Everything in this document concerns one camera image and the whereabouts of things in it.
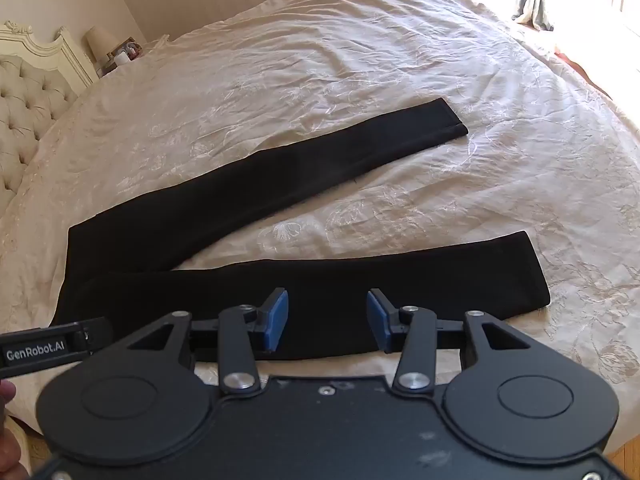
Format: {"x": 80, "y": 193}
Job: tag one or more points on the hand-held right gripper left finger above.
{"x": 276, "y": 321}

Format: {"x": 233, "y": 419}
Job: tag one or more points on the person's left hand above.
{"x": 7, "y": 452}

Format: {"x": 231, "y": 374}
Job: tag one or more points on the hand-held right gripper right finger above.
{"x": 377, "y": 321}

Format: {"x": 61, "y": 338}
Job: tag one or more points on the cream embroidered bedspread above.
{"x": 350, "y": 50}

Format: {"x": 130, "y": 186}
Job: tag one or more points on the cream bedside lamp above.
{"x": 100, "y": 42}

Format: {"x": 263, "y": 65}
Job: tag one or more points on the wooden picture frame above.
{"x": 126, "y": 45}

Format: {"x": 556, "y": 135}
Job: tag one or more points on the black pants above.
{"x": 300, "y": 170}

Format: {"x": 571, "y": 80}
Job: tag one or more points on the cream tufted headboard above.
{"x": 30, "y": 95}

